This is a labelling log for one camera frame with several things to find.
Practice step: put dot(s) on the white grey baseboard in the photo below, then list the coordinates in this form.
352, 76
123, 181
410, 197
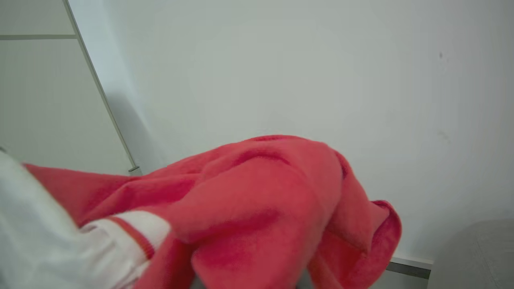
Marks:
409, 267

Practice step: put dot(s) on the white cabinet panel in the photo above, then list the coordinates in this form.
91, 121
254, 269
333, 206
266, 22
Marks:
44, 100

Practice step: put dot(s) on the red and white garment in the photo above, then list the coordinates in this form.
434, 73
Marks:
261, 200

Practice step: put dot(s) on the grey fabric sofa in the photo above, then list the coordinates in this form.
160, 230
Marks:
478, 257

